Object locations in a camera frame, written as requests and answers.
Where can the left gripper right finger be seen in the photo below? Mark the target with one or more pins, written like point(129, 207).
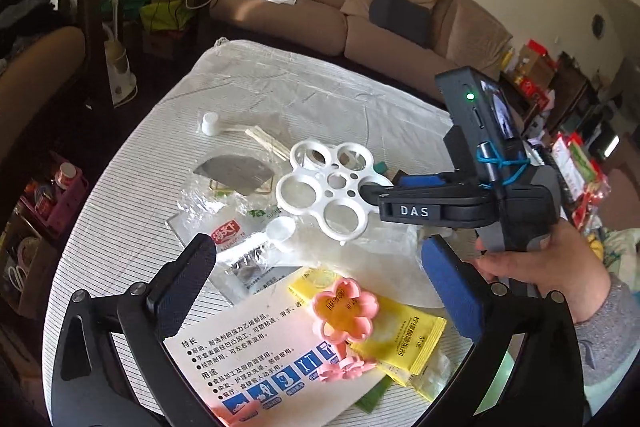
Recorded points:
point(545, 387)

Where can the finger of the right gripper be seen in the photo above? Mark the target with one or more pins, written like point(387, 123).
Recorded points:
point(378, 195)
point(403, 179)

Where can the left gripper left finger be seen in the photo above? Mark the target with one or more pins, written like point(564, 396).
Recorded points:
point(89, 384)

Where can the white ring egg holder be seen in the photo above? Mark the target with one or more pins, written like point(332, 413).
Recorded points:
point(325, 185)

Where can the grey green sleeve forearm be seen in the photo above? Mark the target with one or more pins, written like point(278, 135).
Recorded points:
point(608, 344)

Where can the person right hand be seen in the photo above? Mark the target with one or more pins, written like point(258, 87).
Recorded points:
point(566, 264)

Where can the clear plastic gloves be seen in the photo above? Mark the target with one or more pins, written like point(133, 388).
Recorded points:
point(385, 259)

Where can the red snack bag pile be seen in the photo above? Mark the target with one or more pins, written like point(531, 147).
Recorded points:
point(584, 185)

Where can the white plastic spoon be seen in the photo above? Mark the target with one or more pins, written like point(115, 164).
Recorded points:
point(278, 231)

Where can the white striped tablecloth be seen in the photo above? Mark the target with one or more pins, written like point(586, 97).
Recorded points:
point(207, 160)

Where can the yellow banana bunch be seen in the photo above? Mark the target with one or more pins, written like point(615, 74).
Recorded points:
point(596, 245)

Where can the pink flower cutter mould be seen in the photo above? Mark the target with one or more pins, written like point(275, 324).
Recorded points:
point(344, 312)

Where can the yellow packet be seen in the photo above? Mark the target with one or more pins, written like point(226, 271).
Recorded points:
point(403, 337)

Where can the white instruction card box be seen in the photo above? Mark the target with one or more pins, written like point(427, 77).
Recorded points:
point(265, 350)

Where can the dark lumbar cushion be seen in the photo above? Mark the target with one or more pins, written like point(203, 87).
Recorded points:
point(403, 18)

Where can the pink flower clip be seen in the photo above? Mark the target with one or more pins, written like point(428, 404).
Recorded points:
point(344, 369)

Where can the brown fabric sofa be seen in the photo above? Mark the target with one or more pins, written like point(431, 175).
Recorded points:
point(462, 34)

